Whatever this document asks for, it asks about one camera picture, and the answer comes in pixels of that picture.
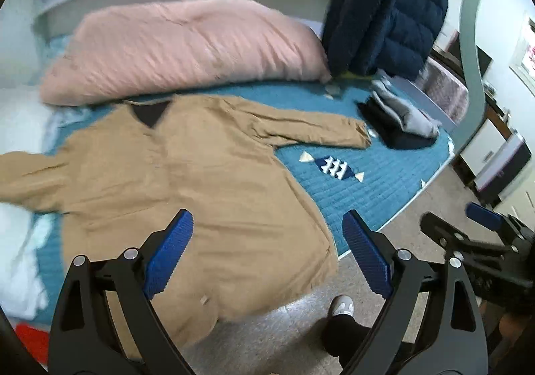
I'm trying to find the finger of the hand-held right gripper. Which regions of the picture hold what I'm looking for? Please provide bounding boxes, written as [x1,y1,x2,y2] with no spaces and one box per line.
[419,211,517,264]
[466,202,527,238]

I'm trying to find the grey navy baseball jacket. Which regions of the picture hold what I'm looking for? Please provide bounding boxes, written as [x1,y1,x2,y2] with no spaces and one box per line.
[370,80,443,137]

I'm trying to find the teal bunk bed frame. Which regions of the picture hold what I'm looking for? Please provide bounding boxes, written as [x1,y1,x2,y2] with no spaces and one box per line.
[457,0,490,154]

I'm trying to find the black monitor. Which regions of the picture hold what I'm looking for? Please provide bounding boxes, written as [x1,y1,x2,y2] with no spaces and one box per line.
[475,45,494,78]

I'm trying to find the floral pink cover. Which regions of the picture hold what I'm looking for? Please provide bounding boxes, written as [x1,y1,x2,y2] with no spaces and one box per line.
[418,59,469,121]

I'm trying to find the dark desk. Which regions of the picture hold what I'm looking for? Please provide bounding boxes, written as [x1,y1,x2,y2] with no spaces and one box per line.
[432,45,527,188]

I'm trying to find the white framed wall picture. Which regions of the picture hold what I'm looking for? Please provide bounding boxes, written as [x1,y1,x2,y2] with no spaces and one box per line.
[509,16,535,87]

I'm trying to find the white smiley print pillow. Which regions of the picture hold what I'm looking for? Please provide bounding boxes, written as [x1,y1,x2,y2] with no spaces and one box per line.
[0,204,51,319]

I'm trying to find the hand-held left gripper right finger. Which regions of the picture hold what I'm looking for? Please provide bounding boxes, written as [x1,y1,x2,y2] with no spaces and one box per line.
[342,210,488,375]

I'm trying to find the dark folded clothes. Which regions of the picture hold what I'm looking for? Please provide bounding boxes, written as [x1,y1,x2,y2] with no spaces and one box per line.
[357,101,437,150]

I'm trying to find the red box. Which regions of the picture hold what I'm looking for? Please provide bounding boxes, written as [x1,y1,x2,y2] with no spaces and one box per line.
[14,324,53,359]

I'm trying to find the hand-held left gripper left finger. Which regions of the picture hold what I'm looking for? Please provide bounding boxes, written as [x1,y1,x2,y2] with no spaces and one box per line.
[49,209,195,375]

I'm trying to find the pink quilt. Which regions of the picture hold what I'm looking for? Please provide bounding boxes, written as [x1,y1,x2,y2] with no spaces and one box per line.
[39,0,333,106]

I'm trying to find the black white appliance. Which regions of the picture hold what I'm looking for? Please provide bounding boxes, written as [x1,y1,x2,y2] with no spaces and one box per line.
[472,130,532,209]

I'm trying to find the navy yellow puffer jacket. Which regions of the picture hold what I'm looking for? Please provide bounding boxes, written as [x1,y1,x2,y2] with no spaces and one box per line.
[321,0,450,81]

